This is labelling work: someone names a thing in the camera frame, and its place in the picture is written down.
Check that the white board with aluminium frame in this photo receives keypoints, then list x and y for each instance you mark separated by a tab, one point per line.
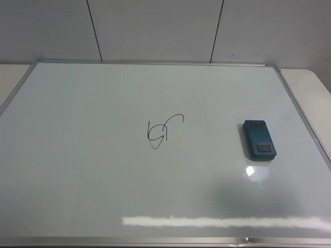
155	155

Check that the blue board eraser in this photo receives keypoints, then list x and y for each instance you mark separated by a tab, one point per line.
260	144

